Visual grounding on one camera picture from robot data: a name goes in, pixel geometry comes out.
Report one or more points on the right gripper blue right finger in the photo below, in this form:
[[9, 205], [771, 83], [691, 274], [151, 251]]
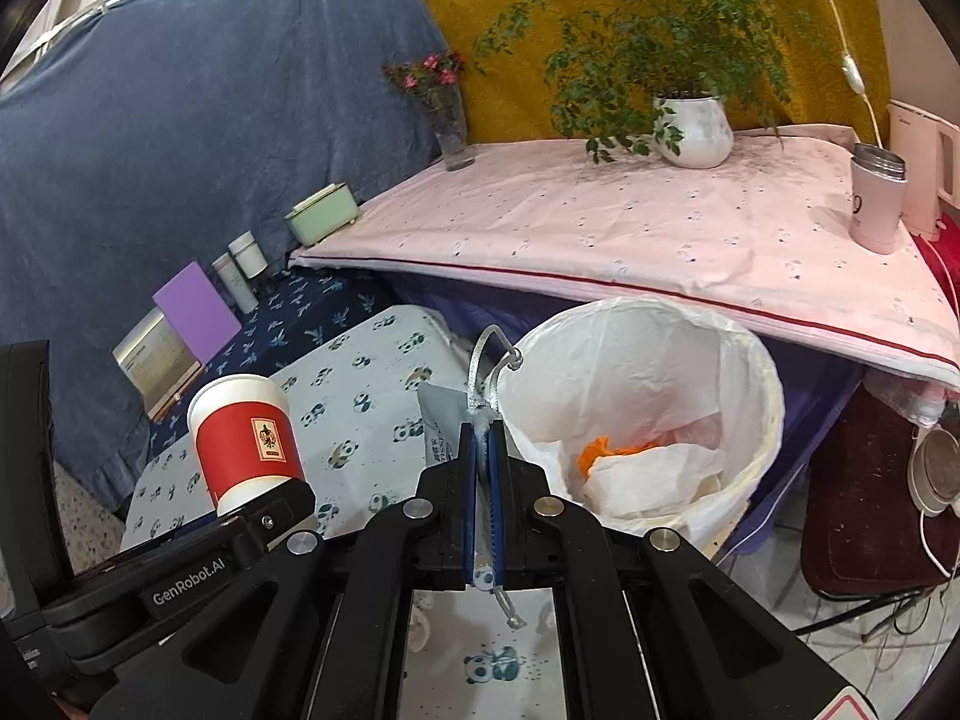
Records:
[[495, 446]]

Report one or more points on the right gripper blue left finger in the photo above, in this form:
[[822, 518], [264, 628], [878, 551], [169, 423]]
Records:
[[467, 460]]

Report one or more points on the grey face mask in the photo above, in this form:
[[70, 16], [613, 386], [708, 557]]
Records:
[[443, 411]]

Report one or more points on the red white paper cup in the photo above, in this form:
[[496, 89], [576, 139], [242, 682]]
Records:
[[243, 437]]

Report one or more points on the orange trash piece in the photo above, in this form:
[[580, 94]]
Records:
[[600, 448]]

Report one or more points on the white lined trash bin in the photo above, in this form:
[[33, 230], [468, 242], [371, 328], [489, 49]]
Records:
[[637, 370]]

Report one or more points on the navy patterned cloth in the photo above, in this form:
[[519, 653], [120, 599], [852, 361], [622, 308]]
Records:
[[308, 308]]

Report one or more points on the panda print tablecloth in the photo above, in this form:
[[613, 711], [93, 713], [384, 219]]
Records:
[[358, 429]]

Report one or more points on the pink bedsheet cover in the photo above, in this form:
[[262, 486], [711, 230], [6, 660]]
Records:
[[763, 238]]

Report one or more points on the green tissue box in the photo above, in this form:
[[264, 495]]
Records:
[[322, 213]]

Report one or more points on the white jar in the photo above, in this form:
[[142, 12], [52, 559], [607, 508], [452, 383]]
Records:
[[248, 255]]

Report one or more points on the white tall bottle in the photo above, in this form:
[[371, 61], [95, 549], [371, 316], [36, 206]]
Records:
[[234, 280]]

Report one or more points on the purple box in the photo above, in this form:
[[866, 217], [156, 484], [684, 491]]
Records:
[[195, 309]]

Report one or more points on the glass vase pink flowers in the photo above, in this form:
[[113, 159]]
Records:
[[434, 84]]

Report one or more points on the green plant white pot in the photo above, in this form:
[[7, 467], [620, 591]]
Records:
[[619, 70]]

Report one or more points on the white round appliance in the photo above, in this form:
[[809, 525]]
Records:
[[933, 472]]

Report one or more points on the blue blanket backdrop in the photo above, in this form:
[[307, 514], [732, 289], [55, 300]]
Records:
[[150, 139]]

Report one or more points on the yellow fabric backdrop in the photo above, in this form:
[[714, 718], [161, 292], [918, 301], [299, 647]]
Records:
[[840, 74]]

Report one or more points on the pink thermos cup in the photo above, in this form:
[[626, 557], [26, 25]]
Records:
[[878, 187]]

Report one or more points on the red cloth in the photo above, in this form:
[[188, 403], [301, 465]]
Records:
[[942, 257]]

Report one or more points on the pink electric kettle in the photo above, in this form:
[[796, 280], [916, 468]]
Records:
[[929, 146]]

